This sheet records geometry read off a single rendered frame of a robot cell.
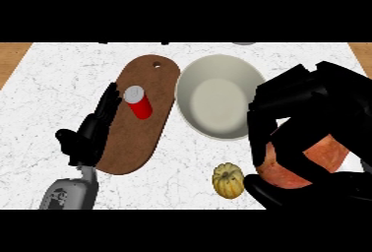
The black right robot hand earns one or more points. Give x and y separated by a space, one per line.
310 98

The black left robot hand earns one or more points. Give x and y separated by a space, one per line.
88 131

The orange sweet potato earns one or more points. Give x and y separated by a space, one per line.
324 154

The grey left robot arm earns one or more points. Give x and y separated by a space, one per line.
69 193

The pale grey bowl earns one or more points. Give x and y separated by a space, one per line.
217 96

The brown wooden cutting board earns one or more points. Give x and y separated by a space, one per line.
137 131

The red can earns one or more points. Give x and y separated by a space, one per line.
138 103

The grey round object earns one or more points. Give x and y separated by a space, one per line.
243 43

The yellow ribbed squash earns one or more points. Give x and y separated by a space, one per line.
229 180

